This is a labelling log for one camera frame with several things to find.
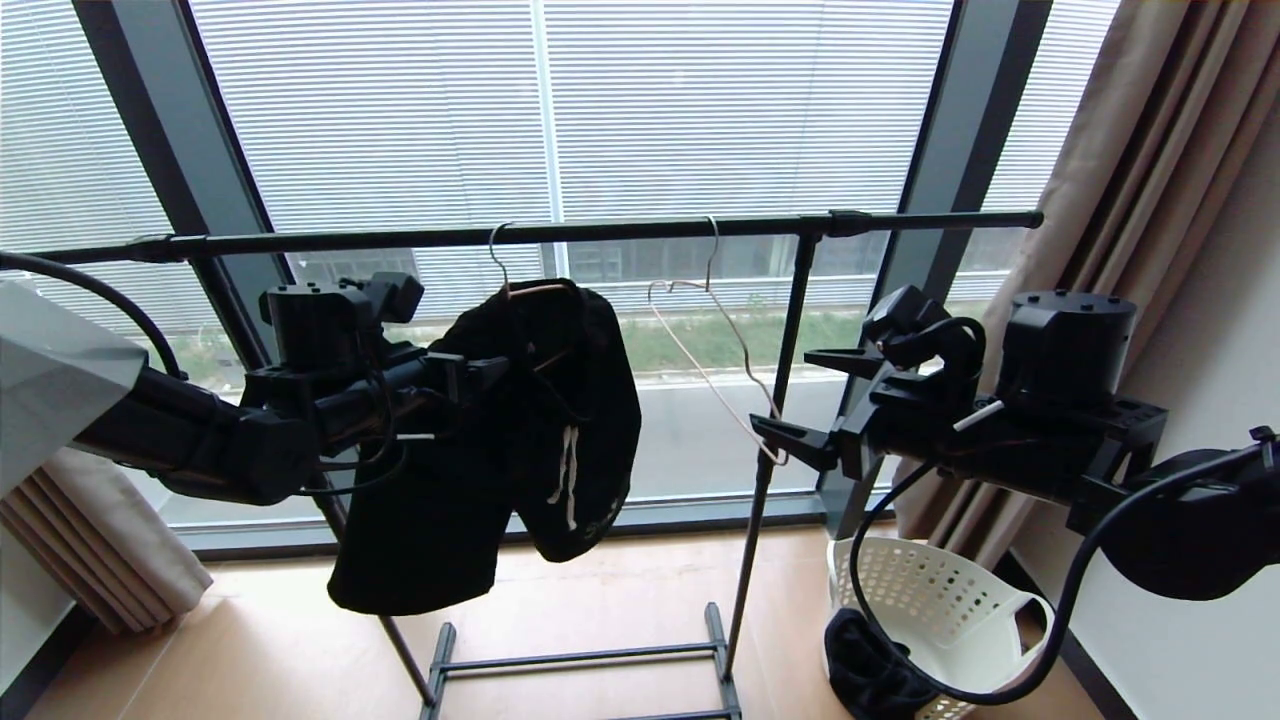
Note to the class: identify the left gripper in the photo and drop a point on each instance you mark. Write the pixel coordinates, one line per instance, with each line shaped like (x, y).
(445, 378)

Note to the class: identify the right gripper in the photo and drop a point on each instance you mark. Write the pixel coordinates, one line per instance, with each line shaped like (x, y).
(900, 420)

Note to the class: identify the black garment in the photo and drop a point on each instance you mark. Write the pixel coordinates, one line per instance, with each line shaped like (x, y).
(450, 500)

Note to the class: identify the pink clothes hanger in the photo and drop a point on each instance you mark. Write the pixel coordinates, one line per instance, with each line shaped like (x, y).
(735, 340)
(498, 262)

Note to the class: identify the heap of clothes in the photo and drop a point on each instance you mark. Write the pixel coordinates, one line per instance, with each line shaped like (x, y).
(870, 670)

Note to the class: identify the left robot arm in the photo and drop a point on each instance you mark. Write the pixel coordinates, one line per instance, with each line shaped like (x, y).
(200, 440)

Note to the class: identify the white laundry basket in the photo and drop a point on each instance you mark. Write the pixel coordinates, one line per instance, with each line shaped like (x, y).
(950, 600)

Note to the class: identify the black clothes rack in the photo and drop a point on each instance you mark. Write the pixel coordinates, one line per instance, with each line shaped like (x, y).
(650, 230)

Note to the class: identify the window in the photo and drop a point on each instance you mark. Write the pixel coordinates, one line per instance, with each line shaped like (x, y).
(940, 130)

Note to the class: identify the brown curtain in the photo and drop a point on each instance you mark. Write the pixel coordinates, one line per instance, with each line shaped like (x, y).
(1120, 200)
(120, 560)

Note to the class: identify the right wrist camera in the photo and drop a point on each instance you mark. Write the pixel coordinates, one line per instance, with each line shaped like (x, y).
(915, 320)

